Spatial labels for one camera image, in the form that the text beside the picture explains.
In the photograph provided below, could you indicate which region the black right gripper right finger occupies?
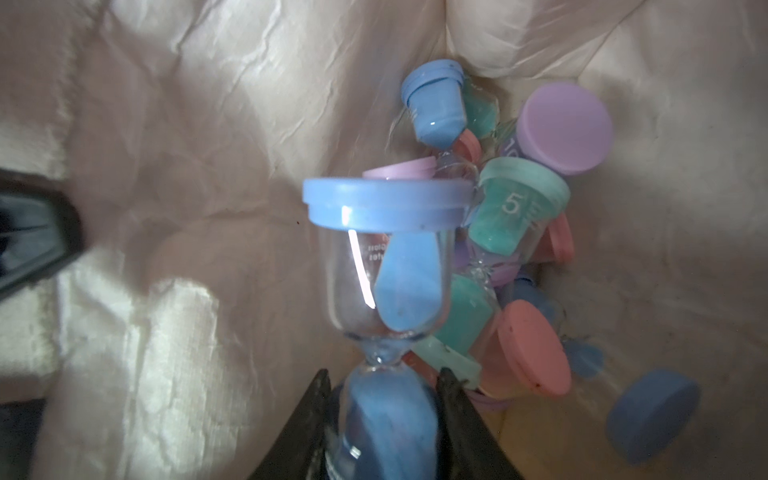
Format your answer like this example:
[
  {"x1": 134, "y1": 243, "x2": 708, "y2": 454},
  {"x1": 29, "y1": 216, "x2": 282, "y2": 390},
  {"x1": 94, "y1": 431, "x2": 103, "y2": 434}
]
[{"x1": 436, "y1": 368, "x2": 523, "y2": 480}]

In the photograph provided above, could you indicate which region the pink hourglass top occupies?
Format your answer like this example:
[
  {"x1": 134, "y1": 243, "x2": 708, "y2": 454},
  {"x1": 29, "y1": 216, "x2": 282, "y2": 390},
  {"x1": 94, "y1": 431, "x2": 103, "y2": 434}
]
[{"x1": 528, "y1": 213, "x2": 575, "y2": 265}]

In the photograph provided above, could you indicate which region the purple hourglass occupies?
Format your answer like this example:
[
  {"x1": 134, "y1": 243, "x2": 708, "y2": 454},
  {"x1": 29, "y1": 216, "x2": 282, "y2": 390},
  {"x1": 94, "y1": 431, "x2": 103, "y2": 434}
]
[
  {"x1": 362, "y1": 156, "x2": 437, "y2": 180},
  {"x1": 498, "y1": 82, "x2": 614, "y2": 176}
]

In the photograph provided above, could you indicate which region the purple hourglass front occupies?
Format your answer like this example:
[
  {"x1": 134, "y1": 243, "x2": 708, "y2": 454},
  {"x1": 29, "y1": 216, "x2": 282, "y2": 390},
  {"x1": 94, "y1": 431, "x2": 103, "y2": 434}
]
[{"x1": 498, "y1": 82, "x2": 614, "y2": 176}]

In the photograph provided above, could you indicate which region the pink hourglass hidden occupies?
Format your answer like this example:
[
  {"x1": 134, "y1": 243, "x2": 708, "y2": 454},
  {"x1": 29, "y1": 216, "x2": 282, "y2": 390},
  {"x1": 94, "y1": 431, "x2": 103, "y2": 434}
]
[{"x1": 478, "y1": 300, "x2": 572, "y2": 400}]

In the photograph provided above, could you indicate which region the cream canvas tote bag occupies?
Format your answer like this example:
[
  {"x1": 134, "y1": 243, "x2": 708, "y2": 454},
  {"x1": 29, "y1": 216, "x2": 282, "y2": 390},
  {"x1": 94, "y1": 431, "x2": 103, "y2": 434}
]
[{"x1": 1, "y1": 1, "x2": 767, "y2": 479}]

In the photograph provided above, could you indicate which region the purple hourglass back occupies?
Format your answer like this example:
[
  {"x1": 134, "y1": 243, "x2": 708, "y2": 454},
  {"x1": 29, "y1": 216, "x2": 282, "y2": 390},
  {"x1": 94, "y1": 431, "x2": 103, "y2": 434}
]
[{"x1": 362, "y1": 156, "x2": 437, "y2": 180}]

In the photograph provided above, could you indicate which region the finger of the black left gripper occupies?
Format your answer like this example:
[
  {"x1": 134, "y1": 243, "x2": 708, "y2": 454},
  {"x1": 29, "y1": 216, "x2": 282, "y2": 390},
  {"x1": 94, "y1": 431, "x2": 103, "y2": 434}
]
[{"x1": 1, "y1": 169, "x2": 86, "y2": 300}]

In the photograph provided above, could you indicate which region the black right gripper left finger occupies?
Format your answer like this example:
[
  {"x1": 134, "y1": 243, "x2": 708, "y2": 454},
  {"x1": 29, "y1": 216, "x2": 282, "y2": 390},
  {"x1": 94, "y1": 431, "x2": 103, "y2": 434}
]
[{"x1": 248, "y1": 369, "x2": 331, "y2": 480}]

